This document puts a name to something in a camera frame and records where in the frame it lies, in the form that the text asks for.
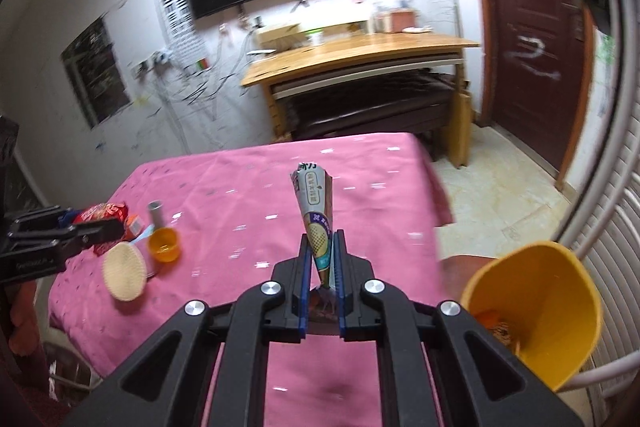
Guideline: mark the yellow plastic cup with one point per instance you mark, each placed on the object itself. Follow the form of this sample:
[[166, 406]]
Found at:
[[164, 247]]

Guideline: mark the yellow plastic bin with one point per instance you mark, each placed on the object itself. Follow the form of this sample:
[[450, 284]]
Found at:
[[545, 287]]

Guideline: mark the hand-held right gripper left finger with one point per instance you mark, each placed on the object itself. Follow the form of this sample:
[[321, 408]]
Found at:
[[303, 272]]

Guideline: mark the pink star-print tablecloth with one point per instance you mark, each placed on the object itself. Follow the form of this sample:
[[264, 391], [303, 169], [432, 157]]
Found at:
[[225, 207]]

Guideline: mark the small white object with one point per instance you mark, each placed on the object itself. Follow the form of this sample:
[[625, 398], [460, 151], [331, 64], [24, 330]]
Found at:
[[417, 29]]

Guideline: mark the white louvered shutter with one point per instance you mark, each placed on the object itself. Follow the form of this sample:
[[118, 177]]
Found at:
[[617, 257]]

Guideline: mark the clear plastic container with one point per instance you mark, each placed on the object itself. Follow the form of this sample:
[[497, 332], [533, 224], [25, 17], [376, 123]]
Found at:
[[380, 19]]

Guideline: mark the dark brown door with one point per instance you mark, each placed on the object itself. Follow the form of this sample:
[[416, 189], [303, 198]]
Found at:
[[530, 7]]

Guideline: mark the ice cream cone wrapper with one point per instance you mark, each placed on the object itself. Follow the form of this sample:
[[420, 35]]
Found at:
[[315, 207]]

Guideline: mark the dark upright furniture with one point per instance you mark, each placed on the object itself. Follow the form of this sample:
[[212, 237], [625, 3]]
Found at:
[[7, 157]]

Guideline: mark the orange cardboard box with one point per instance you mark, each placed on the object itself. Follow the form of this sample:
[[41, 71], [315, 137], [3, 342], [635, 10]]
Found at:
[[132, 225]]

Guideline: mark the cream round bristle brush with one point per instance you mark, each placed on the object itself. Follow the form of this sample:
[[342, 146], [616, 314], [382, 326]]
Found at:
[[124, 273]]

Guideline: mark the red snack packet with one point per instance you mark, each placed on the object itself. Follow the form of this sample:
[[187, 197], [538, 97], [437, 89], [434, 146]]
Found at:
[[102, 213]]

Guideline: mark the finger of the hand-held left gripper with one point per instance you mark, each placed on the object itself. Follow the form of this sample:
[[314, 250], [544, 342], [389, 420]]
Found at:
[[62, 217], [95, 234]]

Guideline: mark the grey tube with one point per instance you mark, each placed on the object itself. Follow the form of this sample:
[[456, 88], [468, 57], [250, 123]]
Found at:
[[156, 213]]

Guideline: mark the wooden desk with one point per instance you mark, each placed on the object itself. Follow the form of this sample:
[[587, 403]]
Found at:
[[360, 52]]

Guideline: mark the eye chart poster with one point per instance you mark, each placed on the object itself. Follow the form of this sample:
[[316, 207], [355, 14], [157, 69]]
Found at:
[[175, 17]]

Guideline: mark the white jar with green lid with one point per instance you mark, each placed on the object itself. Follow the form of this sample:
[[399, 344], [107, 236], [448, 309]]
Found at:
[[315, 38]]

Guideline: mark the pink box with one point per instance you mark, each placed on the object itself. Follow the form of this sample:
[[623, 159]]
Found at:
[[404, 21]]

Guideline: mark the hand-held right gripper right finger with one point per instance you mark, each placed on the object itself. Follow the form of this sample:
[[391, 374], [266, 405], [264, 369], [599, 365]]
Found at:
[[341, 277]]

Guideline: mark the white wall socket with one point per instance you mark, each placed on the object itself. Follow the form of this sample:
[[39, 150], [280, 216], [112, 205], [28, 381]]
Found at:
[[152, 62]]

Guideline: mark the dark wall niche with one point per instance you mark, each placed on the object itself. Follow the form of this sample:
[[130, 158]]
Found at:
[[95, 72]]

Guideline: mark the flat white device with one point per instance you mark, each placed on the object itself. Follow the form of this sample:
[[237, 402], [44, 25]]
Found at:
[[261, 52]]

